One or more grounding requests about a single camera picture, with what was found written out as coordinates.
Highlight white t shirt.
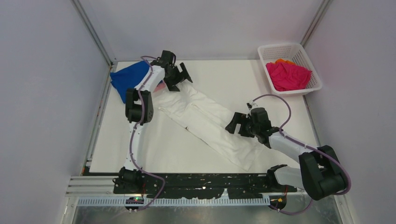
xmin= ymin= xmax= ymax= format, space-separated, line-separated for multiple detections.
xmin=154 ymin=84 xmax=263 ymax=171

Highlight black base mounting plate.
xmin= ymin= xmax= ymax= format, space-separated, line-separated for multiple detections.
xmin=113 ymin=170 xmax=297 ymax=199

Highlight folded pink t shirt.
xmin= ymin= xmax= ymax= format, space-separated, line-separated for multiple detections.
xmin=154 ymin=80 xmax=166 ymax=92

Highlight magenta t shirt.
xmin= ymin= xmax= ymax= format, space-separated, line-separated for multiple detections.
xmin=266 ymin=63 xmax=312 ymax=91

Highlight orange t shirt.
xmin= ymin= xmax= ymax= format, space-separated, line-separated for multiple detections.
xmin=275 ymin=58 xmax=295 ymax=65

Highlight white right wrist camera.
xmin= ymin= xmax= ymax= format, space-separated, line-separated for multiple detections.
xmin=247 ymin=102 xmax=258 ymax=110

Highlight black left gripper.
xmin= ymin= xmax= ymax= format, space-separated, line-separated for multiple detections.
xmin=165 ymin=64 xmax=192 ymax=92

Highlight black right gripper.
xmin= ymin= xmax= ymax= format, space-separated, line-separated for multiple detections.
xmin=225 ymin=112 xmax=260 ymax=139

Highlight folded blue t shirt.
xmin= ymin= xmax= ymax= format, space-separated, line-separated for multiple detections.
xmin=110 ymin=61 xmax=149 ymax=104

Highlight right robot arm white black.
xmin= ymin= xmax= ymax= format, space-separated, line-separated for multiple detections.
xmin=225 ymin=107 xmax=351 ymax=201

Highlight white plastic laundry basket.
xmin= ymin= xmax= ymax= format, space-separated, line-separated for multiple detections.
xmin=257 ymin=43 xmax=322 ymax=97

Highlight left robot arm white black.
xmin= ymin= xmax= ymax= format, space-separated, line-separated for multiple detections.
xmin=110 ymin=50 xmax=193 ymax=197

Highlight aluminium frame rails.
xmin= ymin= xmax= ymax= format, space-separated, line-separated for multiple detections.
xmin=63 ymin=148 xmax=354 ymax=224

